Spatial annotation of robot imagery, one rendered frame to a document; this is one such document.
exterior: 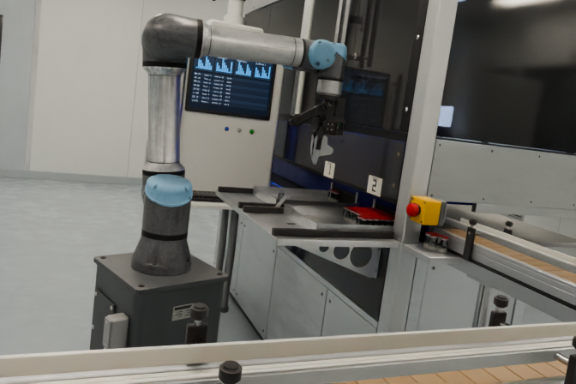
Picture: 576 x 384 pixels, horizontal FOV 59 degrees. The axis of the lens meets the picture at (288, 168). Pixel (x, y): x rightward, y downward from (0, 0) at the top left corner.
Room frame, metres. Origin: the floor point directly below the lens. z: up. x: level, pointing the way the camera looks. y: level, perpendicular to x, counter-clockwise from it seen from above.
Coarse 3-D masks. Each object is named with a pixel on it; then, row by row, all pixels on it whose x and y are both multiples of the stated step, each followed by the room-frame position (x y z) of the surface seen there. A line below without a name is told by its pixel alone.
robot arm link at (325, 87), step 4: (320, 80) 1.53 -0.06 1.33; (324, 80) 1.52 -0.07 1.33; (328, 80) 1.51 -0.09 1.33; (320, 84) 1.52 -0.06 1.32; (324, 84) 1.51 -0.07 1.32; (328, 84) 1.51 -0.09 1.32; (332, 84) 1.51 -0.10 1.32; (336, 84) 1.51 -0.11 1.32; (340, 84) 1.52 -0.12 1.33; (320, 88) 1.52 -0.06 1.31; (324, 88) 1.51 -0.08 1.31; (328, 88) 1.51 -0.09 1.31; (332, 88) 1.51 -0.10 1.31; (336, 88) 1.51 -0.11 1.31; (340, 88) 1.53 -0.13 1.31; (320, 92) 1.52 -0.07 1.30; (324, 92) 1.51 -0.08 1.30; (328, 92) 1.51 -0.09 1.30; (332, 92) 1.51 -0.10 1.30; (336, 92) 1.51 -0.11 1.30; (340, 92) 1.53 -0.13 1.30
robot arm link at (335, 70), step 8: (336, 48) 1.51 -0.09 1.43; (344, 48) 1.52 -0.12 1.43; (336, 56) 1.51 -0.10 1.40; (344, 56) 1.52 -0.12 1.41; (336, 64) 1.51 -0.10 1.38; (344, 64) 1.53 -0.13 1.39; (320, 72) 1.52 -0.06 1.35; (328, 72) 1.51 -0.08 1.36; (336, 72) 1.51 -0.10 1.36; (344, 72) 1.54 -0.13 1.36; (336, 80) 1.51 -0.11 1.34
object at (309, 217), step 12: (288, 204) 1.70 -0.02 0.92; (288, 216) 1.66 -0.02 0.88; (300, 216) 1.57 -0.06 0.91; (312, 216) 1.71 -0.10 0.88; (324, 216) 1.74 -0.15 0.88; (336, 216) 1.77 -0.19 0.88; (312, 228) 1.48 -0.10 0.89; (324, 228) 1.47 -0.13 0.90; (336, 228) 1.48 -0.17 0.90; (348, 228) 1.50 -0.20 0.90; (360, 228) 1.52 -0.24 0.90; (372, 228) 1.53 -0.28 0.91; (384, 228) 1.55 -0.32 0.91
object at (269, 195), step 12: (264, 192) 1.89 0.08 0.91; (276, 192) 2.05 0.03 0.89; (288, 192) 2.07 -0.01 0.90; (300, 192) 2.09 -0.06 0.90; (312, 192) 2.11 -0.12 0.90; (324, 192) 2.13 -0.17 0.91; (300, 204) 1.81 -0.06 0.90; (312, 204) 1.83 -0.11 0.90; (324, 204) 1.85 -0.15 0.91; (336, 204) 1.87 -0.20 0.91; (348, 204) 1.88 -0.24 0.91
